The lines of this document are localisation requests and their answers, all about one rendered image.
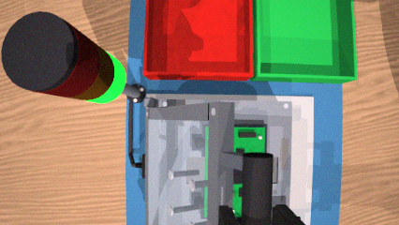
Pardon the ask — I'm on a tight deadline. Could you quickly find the green circuit board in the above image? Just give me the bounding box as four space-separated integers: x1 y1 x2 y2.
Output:
232 127 265 218

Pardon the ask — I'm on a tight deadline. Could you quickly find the red bin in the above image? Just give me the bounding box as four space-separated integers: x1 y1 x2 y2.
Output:
143 0 253 81

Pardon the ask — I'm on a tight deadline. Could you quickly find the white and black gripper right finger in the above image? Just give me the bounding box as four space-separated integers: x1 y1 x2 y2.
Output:
272 204 305 225

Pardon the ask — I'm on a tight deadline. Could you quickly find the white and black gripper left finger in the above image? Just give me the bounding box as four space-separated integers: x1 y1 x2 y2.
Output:
218 205 238 225

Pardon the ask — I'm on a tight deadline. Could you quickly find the green open bin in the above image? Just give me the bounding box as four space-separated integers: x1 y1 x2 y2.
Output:
251 0 357 83

